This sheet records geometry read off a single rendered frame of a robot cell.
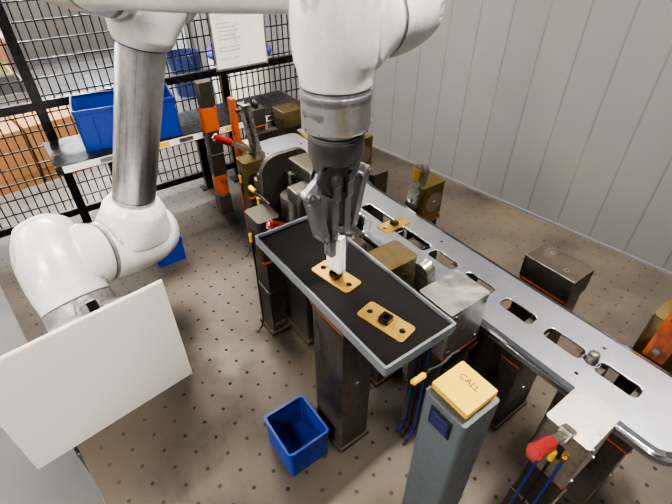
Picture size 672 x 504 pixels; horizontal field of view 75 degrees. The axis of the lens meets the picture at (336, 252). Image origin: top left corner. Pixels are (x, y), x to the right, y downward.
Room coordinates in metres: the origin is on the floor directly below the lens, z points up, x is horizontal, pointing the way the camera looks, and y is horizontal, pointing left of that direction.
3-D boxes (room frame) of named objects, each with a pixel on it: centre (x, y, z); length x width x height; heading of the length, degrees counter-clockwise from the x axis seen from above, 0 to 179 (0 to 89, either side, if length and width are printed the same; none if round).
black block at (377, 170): (1.26, -0.14, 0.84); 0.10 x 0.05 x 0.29; 126
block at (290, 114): (1.61, 0.18, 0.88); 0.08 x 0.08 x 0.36; 36
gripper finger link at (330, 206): (0.54, 0.01, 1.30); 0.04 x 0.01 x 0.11; 45
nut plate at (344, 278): (0.55, 0.00, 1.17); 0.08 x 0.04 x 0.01; 45
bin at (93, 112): (1.43, 0.69, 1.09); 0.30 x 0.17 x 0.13; 117
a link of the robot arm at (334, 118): (0.55, 0.00, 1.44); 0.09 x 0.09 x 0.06
